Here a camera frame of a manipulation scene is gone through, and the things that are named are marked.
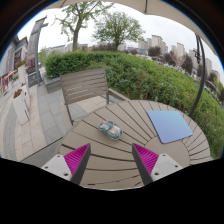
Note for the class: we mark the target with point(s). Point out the tall thin-trunked tree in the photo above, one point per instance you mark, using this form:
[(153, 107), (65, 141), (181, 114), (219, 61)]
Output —
[(76, 33)]

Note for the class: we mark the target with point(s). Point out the grey slatted outdoor chair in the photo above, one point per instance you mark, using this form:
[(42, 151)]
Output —
[(83, 86)]

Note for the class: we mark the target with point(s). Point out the distant apartment buildings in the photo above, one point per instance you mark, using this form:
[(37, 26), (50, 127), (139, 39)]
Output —
[(156, 41)]

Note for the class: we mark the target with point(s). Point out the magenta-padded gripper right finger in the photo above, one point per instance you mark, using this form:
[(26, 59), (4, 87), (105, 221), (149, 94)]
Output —
[(146, 158)]

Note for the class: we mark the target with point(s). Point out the grey street post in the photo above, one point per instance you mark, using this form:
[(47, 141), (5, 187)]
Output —
[(36, 50)]

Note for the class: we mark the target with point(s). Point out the white planter box with flowers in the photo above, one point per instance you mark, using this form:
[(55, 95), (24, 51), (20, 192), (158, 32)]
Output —
[(20, 106)]

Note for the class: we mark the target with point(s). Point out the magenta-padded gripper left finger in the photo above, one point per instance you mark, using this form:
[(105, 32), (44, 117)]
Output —
[(77, 158)]

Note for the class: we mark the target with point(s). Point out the curved dark umbrella pole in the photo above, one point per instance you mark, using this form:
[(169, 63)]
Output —
[(201, 76)]

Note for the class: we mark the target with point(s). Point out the beige patio umbrella canopy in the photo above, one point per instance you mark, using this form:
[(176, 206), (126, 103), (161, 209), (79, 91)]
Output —
[(156, 10)]

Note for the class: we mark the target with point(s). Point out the blue square mouse pad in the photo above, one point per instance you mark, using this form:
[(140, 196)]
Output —
[(170, 126)]

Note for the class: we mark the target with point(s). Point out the round leafy tree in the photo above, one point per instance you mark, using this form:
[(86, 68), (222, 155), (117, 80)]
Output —
[(117, 28)]

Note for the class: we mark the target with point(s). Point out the tall white planter with flowers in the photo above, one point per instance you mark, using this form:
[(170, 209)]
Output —
[(22, 71)]

